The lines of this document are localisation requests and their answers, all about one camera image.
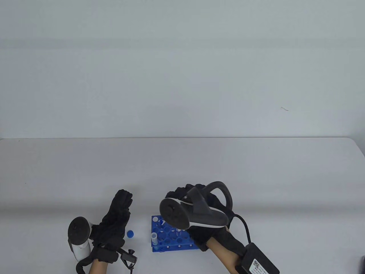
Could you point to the person's left hand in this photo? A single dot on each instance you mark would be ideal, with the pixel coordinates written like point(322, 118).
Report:
point(114, 225)

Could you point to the person's right hand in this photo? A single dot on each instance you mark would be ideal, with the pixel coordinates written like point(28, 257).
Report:
point(205, 235)

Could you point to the blue tube cap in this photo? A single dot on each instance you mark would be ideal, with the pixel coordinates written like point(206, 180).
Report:
point(130, 234)

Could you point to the test tube with blue liquid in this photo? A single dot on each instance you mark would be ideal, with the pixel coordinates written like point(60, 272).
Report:
point(154, 239)

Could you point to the blue test tube rack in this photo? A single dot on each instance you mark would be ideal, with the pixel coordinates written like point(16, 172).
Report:
point(164, 249)

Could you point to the person's left forearm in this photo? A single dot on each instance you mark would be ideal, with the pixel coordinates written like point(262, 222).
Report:
point(97, 268)

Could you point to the person's right forearm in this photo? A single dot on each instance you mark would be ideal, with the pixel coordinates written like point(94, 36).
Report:
point(225, 254)

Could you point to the black labelled box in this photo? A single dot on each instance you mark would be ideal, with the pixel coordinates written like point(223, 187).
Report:
point(253, 254)

